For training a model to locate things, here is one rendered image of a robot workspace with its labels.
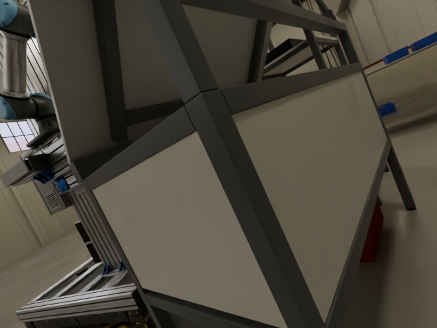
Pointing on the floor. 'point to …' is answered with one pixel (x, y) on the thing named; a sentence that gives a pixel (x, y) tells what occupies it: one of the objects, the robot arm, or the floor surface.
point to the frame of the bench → (249, 201)
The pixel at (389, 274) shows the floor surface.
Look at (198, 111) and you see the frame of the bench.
